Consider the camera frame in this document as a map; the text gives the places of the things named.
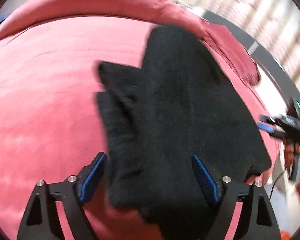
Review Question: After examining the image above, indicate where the red velvet cushion rim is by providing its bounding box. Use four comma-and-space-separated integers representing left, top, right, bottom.
0, 0, 260, 86

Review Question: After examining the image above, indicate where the white window blind upper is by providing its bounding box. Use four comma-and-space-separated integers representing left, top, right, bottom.
195, 0, 300, 79

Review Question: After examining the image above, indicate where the red velvet round cushion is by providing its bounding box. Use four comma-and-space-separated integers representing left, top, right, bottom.
0, 15, 282, 240

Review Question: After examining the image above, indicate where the black cable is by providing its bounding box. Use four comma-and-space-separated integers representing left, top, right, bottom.
269, 167, 288, 202

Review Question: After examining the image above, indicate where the black knit sweater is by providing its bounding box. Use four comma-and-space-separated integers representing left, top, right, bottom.
97, 25, 271, 239

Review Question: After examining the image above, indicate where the dark grey chair frame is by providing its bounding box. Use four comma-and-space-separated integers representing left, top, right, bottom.
203, 10, 300, 103

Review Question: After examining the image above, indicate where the right hand of person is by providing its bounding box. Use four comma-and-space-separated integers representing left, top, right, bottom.
282, 138, 300, 185

